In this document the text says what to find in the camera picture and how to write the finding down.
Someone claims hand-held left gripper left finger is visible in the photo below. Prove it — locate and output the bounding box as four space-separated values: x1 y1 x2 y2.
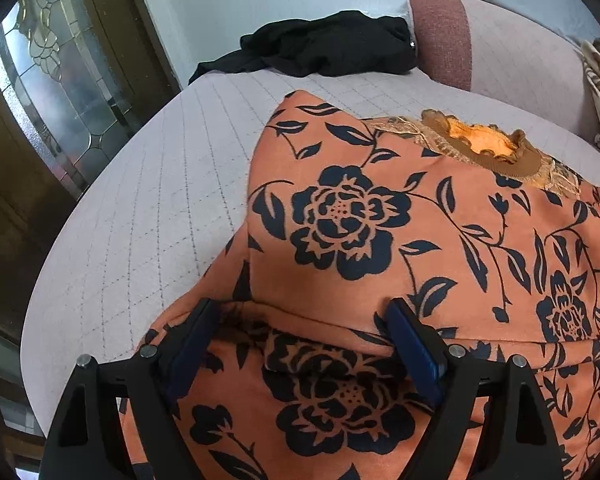
40 298 223 480

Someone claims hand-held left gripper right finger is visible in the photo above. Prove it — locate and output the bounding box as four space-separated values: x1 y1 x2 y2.
384 297 566 480

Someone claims orange black floral garment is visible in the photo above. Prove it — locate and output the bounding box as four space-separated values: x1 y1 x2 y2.
115 89 600 480

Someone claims pink quilted sofa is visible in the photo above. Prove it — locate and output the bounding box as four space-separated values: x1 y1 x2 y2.
20 0 600 441

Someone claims wooden door with leaded glass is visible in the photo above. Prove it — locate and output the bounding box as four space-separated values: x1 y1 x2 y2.
0 0 181 346

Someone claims grey pillow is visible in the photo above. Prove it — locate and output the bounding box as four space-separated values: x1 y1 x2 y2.
457 0 600 52

